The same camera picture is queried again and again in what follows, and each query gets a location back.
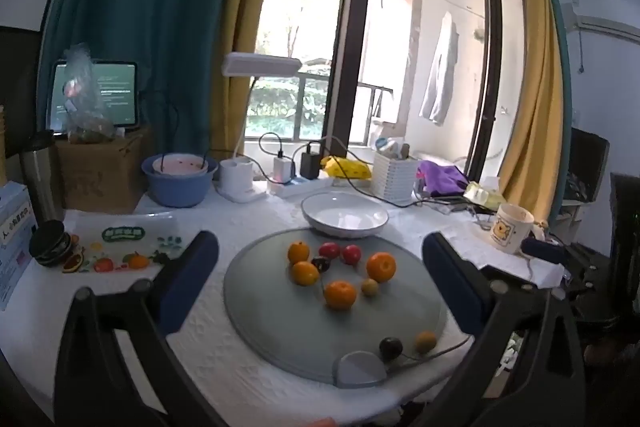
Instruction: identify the white plate with dark rim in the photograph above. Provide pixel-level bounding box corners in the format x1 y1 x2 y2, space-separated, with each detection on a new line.
301 191 389 239

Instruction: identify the black round lids stack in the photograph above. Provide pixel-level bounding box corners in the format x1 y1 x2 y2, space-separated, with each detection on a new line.
29 219 76 267

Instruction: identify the yellow snack packet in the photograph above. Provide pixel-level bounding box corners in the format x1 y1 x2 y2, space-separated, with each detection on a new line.
321 156 373 180

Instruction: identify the clear plastic bag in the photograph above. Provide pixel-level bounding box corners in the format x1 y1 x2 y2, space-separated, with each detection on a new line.
59 43 116 144

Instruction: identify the light blue tissue box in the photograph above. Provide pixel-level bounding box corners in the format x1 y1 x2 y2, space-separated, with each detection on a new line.
0 182 37 312

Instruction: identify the blue plastic basin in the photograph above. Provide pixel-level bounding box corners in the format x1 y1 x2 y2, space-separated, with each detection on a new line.
141 153 219 208

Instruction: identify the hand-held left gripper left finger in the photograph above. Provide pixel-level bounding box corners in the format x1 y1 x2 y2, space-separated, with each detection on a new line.
54 229 236 427

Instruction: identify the steel thermos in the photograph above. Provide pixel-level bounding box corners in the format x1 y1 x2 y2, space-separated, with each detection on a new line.
19 130 65 228

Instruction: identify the yellow-green tissue pack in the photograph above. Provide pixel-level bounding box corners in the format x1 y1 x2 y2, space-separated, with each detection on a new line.
462 177 506 209

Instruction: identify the white desk lamp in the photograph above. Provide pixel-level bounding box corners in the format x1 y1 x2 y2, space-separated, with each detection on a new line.
216 52 303 204

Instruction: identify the pink bowl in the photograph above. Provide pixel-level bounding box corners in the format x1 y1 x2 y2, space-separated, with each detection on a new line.
152 153 209 176

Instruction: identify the white power strip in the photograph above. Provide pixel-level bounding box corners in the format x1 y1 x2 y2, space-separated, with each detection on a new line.
266 174 334 199

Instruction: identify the white air conditioner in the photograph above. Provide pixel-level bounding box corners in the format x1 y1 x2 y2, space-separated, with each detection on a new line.
565 13 640 40

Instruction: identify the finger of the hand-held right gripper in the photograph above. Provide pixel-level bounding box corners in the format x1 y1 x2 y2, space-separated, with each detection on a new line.
521 239 567 264

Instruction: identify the black charger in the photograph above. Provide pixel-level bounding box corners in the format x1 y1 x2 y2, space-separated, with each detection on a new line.
300 142 325 180

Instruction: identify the cardboard box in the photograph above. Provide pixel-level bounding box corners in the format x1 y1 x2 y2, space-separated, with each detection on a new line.
54 126 153 214

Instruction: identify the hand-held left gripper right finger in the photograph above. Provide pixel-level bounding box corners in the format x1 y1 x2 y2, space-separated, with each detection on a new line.
400 232 586 427

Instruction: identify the grey round pad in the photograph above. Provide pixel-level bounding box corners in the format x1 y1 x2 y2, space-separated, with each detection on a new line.
332 349 388 389

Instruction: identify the white mug with bear print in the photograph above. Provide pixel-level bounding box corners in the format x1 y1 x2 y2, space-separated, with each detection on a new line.
489 203 535 254

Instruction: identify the long black cable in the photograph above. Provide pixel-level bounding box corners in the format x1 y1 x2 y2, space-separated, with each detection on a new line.
292 138 483 210

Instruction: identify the dark window frame post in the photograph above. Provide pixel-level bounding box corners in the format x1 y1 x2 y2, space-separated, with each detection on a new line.
322 0 377 148

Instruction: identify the purple cloth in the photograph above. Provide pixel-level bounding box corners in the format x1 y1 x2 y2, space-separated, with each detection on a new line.
416 160 473 198

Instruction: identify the black chair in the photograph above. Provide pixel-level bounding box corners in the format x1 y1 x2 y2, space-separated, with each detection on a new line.
569 127 640 258

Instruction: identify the round grey glass turntable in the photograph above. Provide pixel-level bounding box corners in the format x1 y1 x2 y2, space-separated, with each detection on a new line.
223 227 447 389

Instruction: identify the tablet with lit screen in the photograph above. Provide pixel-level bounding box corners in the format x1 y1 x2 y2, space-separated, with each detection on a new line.
47 61 139 134

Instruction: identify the teal curtain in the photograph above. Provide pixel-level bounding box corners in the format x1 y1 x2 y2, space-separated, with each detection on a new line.
37 0 251 158

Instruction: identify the white perforated basket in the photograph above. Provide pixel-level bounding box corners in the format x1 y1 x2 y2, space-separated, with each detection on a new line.
372 151 420 203

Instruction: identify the yellow curtain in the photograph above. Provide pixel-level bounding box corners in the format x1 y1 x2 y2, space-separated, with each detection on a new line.
497 0 567 204
210 0 289 158

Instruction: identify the balcony railing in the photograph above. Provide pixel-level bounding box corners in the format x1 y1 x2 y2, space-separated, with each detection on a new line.
247 72 333 143

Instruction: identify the looped black cable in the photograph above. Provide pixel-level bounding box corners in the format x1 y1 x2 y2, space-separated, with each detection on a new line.
259 132 287 180

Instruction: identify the hanging white garment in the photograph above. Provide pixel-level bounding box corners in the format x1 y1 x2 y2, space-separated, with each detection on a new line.
419 11 460 126

